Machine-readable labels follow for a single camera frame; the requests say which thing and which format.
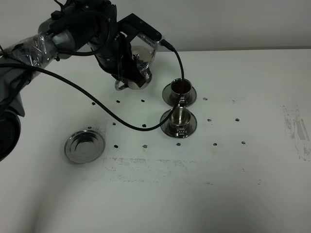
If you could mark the near stainless steel saucer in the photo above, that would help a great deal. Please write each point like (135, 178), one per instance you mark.
(193, 126)

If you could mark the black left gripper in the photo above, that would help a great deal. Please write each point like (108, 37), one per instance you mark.
(112, 43)

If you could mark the stainless steel teacup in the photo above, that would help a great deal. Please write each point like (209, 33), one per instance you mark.
(179, 122)
(183, 88)

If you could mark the near stainless steel teacup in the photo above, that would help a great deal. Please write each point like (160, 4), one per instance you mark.
(179, 122)

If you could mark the stainless steel teapot trivet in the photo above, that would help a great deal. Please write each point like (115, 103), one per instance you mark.
(84, 146)

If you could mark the far stainless steel saucer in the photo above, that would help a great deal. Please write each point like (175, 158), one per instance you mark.
(167, 93)

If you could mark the far stainless steel teacup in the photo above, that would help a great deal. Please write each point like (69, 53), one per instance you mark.
(183, 88)

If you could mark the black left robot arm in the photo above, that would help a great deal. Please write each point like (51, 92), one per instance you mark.
(79, 28)

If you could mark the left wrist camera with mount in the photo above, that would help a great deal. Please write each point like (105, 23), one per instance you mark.
(143, 30)

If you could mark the stainless steel saucer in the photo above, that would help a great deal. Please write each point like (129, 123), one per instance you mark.
(193, 126)
(167, 93)

